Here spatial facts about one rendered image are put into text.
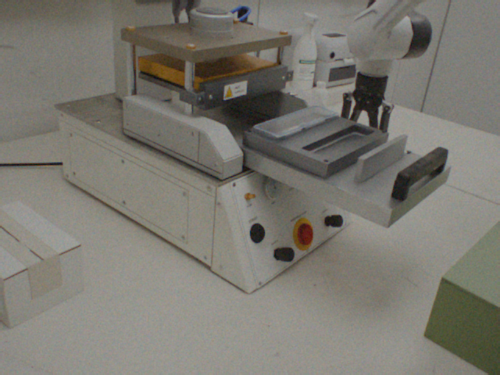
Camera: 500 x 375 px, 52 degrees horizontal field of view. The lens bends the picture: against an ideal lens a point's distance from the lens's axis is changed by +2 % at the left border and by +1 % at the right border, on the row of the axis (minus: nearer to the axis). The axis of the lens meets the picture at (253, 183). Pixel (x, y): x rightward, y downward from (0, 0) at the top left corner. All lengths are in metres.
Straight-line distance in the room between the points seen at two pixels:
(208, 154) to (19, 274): 0.32
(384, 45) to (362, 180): 0.41
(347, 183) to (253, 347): 0.28
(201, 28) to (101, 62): 0.62
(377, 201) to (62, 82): 0.99
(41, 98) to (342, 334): 0.99
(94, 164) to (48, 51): 0.45
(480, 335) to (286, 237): 0.34
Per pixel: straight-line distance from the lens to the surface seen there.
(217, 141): 0.81
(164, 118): 0.87
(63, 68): 1.47
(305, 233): 0.95
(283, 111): 1.05
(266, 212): 0.88
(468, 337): 0.83
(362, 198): 0.73
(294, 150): 0.78
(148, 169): 0.93
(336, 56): 1.86
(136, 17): 1.07
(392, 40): 1.12
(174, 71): 0.92
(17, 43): 1.41
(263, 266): 0.87
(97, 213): 1.07
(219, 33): 0.95
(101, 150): 1.03
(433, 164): 0.80
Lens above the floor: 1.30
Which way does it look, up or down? 27 degrees down
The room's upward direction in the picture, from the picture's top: 6 degrees clockwise
